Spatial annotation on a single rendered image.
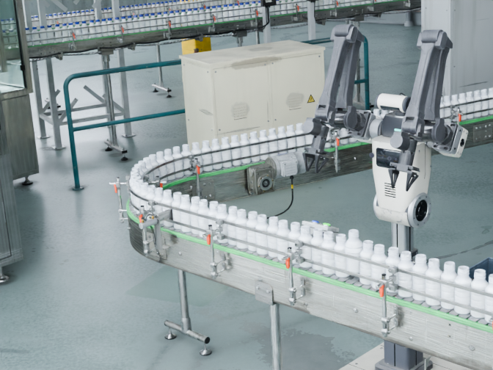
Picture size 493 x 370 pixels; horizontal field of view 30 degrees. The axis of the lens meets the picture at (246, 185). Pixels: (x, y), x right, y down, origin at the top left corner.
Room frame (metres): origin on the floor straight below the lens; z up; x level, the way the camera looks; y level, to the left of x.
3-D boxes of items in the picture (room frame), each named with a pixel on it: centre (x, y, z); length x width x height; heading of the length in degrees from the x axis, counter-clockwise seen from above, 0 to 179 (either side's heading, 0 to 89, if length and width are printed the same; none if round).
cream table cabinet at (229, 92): (7.87, -0.11, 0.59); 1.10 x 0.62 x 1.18; 117
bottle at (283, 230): (3.51, -0.14, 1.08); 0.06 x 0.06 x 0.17
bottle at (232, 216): (3.72, 0.06, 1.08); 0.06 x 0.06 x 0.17
